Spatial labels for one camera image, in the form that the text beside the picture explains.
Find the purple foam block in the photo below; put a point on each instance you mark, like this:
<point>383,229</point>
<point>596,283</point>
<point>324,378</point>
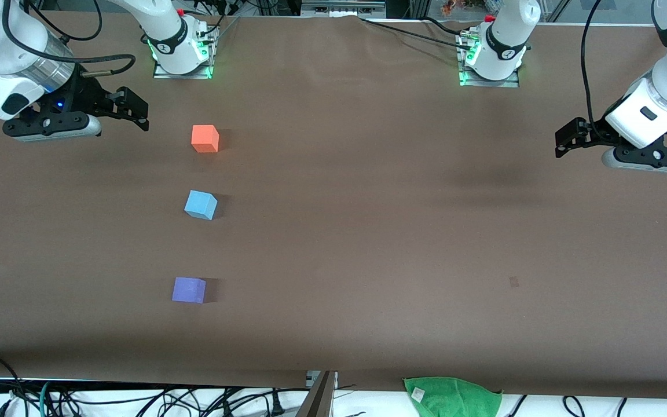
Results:
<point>188,290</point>

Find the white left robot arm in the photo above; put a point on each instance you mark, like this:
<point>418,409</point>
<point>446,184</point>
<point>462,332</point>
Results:
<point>507,35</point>

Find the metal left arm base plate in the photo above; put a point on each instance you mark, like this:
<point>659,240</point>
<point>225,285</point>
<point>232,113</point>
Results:
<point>510,83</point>

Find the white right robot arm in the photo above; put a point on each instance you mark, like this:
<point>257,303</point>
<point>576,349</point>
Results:
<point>3,35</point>

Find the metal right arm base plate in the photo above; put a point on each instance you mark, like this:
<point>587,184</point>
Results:
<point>162,74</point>

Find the black power plug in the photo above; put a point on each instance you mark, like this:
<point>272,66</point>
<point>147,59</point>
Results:
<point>277,405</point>

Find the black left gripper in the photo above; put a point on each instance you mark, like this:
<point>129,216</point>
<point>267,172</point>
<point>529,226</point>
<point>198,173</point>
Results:
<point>594,132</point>

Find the blue foam block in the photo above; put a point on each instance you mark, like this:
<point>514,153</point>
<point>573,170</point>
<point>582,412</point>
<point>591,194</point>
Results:
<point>200,205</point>

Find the green cloth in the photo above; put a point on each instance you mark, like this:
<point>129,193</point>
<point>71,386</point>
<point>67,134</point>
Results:
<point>455,398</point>

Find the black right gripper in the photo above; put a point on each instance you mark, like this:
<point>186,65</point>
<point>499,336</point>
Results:
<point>86,92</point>

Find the aluminium profile bar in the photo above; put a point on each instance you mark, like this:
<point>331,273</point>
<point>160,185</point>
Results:
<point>319,399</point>

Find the orange foam block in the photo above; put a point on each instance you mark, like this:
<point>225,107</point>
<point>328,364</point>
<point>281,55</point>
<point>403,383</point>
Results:
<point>204,139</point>

